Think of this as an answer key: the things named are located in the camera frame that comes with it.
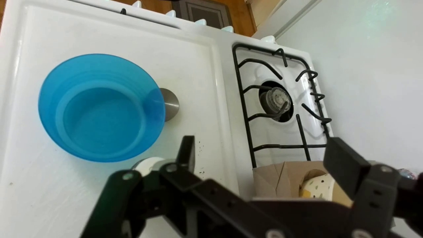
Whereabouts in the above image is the white gas stove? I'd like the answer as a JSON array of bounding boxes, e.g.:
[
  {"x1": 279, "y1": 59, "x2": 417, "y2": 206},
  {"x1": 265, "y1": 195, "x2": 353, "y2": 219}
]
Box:
[{"x1": 0, "y1": 0, "x2": 336, "y2": 238}]

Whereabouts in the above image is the white cutting board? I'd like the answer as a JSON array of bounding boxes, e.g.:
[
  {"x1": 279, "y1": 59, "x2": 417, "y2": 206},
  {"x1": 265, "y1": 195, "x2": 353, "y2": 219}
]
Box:
[{"x1": 0, "y1": 0, "x2": 237, "y2": 238}]

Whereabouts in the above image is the blue plastic bowl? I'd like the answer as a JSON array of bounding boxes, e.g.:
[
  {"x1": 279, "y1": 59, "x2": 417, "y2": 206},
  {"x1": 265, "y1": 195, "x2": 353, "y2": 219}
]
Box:
[{"x1": 39, "y1": 52, "x2": 166, "y2": 162}]

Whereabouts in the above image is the grey spice bottle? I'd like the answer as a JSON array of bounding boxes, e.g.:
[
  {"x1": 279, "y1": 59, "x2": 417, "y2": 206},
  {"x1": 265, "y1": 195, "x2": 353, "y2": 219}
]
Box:
[{"x1": 131, "y1": 85, "x2": 181, "y2": 177}]

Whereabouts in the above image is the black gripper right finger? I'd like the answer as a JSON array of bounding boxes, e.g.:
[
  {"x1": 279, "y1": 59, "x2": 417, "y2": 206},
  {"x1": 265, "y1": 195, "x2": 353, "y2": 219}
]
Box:
[{"x1": 324, "y1": 137, "x2": 372, "y2": 201}]

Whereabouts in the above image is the patterned paper cup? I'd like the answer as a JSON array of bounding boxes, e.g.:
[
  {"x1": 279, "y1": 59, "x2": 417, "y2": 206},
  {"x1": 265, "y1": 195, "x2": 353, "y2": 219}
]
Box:
[{"x1": 300, "y1": 174, "x2": 335, "y2": 201}]

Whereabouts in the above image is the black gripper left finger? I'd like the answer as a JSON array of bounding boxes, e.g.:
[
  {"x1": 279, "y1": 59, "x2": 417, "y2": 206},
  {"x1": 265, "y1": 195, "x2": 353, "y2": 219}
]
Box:
[{"x1": 176, "y1": 134, "x2": 196, "y2": 171}]

